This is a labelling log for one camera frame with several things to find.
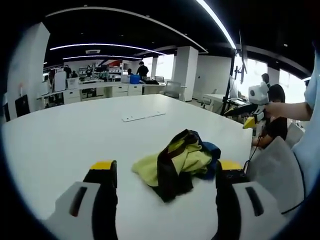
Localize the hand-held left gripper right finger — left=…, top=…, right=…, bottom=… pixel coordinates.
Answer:
left=212, top=160, right=286, bottom=240

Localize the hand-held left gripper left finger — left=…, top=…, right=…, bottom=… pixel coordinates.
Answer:
left=44, top=160, right=119, bottom=240

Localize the yellow black blue garment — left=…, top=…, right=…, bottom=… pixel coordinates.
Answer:
left=131, top=128, right=222, bottom=204

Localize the person's right hand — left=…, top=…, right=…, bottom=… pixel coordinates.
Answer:
left=265, top=101, right=282, bottom=119

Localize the black tripod stand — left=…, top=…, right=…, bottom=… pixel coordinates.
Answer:
left=219, top=29, right=249, bottom=116

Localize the grey fabric chair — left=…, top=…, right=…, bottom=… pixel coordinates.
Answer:
left=284, top=122, right=305, bottom=149
left=245, top=136, right=306, bottom=214

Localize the grey mesh office chair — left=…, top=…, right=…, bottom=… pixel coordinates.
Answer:
left=163, top=80, right=183, bottom=100

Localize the long ceiling light strip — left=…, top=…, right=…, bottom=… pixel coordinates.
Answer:
left=195, top=0, right=237, bottom=50

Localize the white flat card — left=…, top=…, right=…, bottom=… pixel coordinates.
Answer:
left=121, top=111, right=167, bottom=123

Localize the black office chair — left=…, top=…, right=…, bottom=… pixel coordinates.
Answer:
left=14, top=94, right=31, bottom=119

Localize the white office desk row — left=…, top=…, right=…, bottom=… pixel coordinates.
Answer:
left=36, top=79, right=166, bottom=105

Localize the white board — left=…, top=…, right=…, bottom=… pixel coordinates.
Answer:
left=53, top=72, right=68, bottom=93

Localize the black cable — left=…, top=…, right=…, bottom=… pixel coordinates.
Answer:
left=243, top=134, right=264, bottom=174

